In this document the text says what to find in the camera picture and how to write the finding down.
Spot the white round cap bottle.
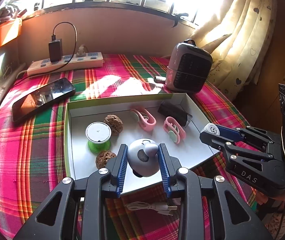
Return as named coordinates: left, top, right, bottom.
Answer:
left=202, top=123, right=220, bottom=135

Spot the white usb cable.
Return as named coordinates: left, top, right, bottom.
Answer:
left=125, top=200, right=178, bottom=217

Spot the black silver bike light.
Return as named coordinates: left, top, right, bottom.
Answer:
left=158, top=101, right=192, bottom=127

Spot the white panda toy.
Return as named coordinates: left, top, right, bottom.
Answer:
left=127, top=139, right=159, bottom=178

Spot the pink plaid bed sheet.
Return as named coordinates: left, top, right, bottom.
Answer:
left=0, top=54, right=256, bottom=239

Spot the small usb plug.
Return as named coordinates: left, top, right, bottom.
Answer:
left=153, top=76, right=166, bottom=84

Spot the green white cardboard tray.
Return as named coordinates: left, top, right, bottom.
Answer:
left=64, top=93, right=221, bottom=196

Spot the pink black mini heater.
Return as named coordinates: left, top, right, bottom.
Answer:
left=165, top=39, right=213, bottom=93

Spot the green white thread spool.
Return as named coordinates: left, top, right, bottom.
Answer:
left=85, top=121, right=111, bottom=153

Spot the cream heart pattern curtain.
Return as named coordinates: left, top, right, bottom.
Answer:
left=190, top=0, right=277, bottom=100

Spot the black charger with cable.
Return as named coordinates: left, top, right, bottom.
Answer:
left=49, top=21, right=78, bottom=73

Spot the black smartphone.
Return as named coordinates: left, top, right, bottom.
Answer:
left=12, top=77, right=76, bottom=124

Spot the white power strip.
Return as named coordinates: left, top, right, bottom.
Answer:
left=27, top=52, right=103, bottom=76

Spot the brown walnut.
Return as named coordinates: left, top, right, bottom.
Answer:
left=95, top=150, right=116, bottom=169
left=104, top=114, right=123, bottom=136

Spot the white plug adapter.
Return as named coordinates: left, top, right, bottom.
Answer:
left=76, top=44, right=88, bottom=57

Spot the pink clip holder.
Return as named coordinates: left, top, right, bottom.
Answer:
left=130, top=107, right=157, bottom=132
left=163, top=116, right=186, bottom=144

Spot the person's right hand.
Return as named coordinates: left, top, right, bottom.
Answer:
left=255, top=191, right=285, bottom=224

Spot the orange planter box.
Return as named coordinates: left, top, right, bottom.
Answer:
left=0, top=18, right=22, bottom=47

